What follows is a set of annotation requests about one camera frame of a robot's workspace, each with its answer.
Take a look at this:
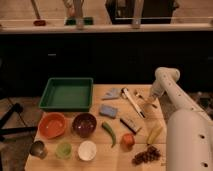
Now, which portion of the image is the orange tomato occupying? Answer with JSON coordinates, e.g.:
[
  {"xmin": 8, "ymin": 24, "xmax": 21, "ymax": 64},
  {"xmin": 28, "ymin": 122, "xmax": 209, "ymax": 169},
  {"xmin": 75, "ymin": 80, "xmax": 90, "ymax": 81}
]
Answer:
[{"xmin": 121, "ymin": 133, "xmax": 135, "ymax": 148}]

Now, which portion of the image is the orange bowl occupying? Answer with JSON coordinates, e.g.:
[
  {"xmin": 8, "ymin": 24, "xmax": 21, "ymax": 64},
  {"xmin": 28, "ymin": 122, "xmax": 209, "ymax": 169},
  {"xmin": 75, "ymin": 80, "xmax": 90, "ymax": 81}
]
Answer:
[{"xmin": 38, "ymin": 112, "xmax": 67, "ymax": 139}]

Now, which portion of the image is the white handled knife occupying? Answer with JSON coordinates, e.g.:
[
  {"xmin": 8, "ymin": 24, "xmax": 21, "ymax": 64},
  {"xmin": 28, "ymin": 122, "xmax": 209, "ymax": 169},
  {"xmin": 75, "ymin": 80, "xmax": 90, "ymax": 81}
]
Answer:
[{"xmin": 121, "ymin": 87, "xmax": 145, "ymax": 118}]

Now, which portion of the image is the blue sponge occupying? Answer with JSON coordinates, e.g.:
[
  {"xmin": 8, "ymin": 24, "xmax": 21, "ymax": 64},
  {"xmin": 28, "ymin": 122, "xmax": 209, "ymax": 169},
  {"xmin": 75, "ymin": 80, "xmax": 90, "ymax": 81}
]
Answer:
[{"xmin": 99, "ymin": 104, "xmax": 118, "ymax": 118}]

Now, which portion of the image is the dark purple bowl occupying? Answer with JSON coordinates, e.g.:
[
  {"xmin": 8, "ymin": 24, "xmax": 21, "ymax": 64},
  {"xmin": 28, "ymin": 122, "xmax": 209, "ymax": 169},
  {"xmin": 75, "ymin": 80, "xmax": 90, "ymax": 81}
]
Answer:
[{"xmin": 72, "ymin": 113, "xmax": 97, "ymax": 138}]

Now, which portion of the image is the metal fork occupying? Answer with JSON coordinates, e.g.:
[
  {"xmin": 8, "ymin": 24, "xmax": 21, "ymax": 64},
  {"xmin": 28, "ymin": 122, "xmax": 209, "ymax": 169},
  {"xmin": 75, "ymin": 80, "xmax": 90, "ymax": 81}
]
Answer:
[{"xmin": 134, "ymin": 90, "xmax": 157, "ymax": 108}]

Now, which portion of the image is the black brush block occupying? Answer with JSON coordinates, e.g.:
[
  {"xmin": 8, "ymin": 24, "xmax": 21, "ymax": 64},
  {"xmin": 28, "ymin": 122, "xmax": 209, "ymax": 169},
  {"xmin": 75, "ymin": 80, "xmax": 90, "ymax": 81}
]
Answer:
[{"xmin": 120, "ymin": 117, "xmax": 141, "ymax": 134}]

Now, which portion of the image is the bunch of dark grapes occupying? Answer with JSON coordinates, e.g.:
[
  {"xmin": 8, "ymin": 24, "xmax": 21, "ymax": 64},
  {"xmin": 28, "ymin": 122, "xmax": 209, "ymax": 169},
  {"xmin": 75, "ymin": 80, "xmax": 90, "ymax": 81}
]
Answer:
[{"xmin": 132, "ymin": 146, "xmax": 161, "ymax": 165}]

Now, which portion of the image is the metal cup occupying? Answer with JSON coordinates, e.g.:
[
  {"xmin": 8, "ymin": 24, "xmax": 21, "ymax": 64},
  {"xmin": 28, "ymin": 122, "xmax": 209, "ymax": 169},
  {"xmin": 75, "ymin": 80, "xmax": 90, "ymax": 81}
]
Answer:
[{"xmin": 30, "ymin": 141, "xmax": 47, "ymax": 159}]

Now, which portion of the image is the green plastic tray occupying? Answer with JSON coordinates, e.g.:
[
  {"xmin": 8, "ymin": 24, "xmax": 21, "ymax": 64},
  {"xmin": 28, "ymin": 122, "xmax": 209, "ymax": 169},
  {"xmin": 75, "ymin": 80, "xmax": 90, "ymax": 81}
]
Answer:
[{"xmin": 39, "ymin": 78, "xmax": 93, "ymax": 112}]

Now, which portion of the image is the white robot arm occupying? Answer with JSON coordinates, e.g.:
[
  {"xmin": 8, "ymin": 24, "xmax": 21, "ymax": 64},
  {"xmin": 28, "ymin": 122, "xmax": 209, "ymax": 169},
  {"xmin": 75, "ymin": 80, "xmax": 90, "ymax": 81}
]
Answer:
[{"xmin": 149, "ymin": 67, "xmax": 213, "ymax": 171}]

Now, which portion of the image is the red object on shelf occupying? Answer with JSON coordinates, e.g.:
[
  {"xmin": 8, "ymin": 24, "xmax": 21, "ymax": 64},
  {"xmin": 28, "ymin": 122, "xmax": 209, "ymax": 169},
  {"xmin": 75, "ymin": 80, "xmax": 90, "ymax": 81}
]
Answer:
[{"xmin": 33, "ymin": 20, "xmax": 46, "ymax": 26}]

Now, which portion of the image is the green chili pepper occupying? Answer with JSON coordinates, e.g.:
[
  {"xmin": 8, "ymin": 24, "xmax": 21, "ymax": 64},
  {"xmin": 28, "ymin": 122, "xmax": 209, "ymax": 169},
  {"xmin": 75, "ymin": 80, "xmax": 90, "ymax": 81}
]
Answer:
[{"xmin": 101, "ymin": 122, "xmax": 116, "ymax": 148}]

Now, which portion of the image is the green plastic cup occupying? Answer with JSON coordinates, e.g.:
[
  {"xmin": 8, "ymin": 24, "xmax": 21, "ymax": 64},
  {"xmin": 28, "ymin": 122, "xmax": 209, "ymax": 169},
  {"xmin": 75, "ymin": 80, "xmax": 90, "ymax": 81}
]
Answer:
[{"xmin": 55, "ymin": 142, "xmax": 72, "ymax": 159}]

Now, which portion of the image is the black tripod stand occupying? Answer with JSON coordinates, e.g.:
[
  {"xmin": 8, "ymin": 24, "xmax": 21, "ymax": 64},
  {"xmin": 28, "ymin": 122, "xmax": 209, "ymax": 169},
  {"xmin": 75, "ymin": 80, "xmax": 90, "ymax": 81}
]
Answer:
[{"xmin": 0, "ymin": 103, "xmax": 37, "ymax": 142}]

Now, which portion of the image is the green box on shelf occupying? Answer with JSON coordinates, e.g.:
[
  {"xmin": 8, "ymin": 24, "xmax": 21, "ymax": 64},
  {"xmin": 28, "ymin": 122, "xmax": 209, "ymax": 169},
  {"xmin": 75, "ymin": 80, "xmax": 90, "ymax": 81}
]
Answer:
[{"xmin": 65, "ymin": 17, "xmax": 94, "ymax": 26}]

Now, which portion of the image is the grey blue cloth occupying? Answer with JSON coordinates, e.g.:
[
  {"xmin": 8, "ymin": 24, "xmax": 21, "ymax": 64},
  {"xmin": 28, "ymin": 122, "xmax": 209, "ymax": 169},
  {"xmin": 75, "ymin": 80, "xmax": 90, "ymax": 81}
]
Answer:
[{"xmin": 102, "ymin": 88, "xmax": 120, "ymax": 100}]

